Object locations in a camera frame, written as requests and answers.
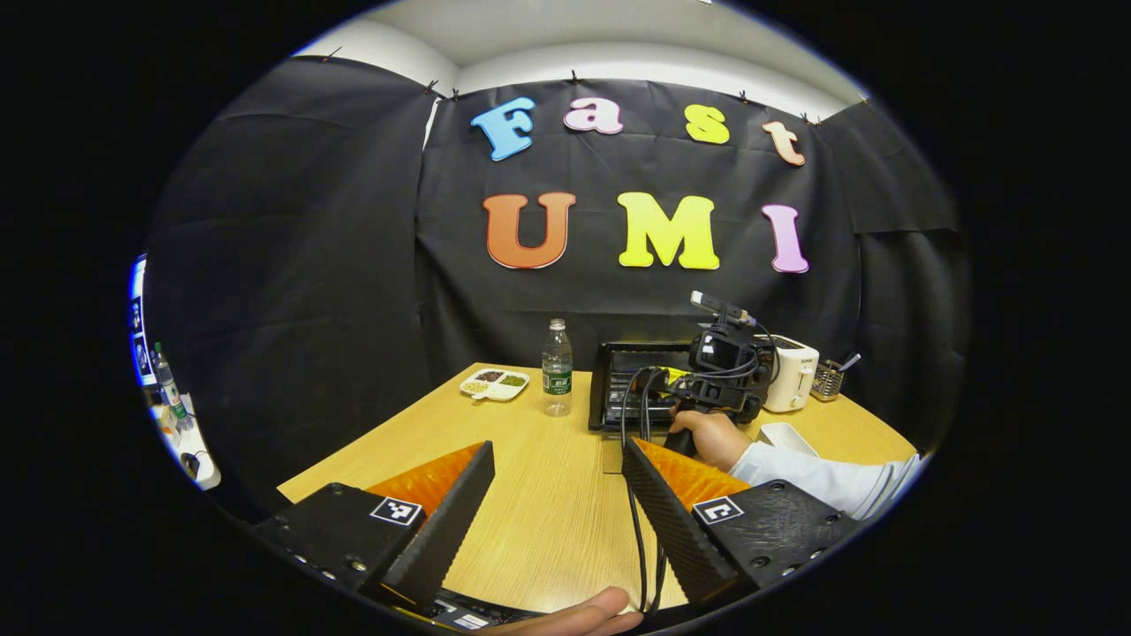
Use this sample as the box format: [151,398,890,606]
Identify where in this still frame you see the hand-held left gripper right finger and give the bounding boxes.
[621,438,861,612]

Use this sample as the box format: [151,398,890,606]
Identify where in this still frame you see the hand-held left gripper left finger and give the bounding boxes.
[253,442,497,612]

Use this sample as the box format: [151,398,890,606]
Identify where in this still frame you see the white sectioned dish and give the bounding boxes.
[459,367,531,402]

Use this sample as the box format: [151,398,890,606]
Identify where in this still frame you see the black cable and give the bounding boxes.
[619,365,674,616]

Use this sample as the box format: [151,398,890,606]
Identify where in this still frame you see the green bottle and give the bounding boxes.
[154,343,189,421]

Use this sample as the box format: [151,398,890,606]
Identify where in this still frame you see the white toaster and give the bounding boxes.
[755,336,821,413]

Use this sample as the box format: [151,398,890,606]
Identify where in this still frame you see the row of black cloth clips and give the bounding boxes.
[323,49,871,126]

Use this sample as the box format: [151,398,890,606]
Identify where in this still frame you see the wire mesh basket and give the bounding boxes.
[811,358,846,403]

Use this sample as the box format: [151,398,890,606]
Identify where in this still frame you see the white side desk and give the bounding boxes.
[146,393,223,492]

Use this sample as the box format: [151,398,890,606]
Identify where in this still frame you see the clear water bottle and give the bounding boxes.
[542,319,573,417]

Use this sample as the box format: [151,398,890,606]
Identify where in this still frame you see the computer monitor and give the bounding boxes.
[130,255,150,387]

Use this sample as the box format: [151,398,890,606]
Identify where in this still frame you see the black electric oven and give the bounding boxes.
[588,342,708,475]

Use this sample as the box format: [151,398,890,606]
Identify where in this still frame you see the black backdrop cloth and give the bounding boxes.
[146,55,973,513]

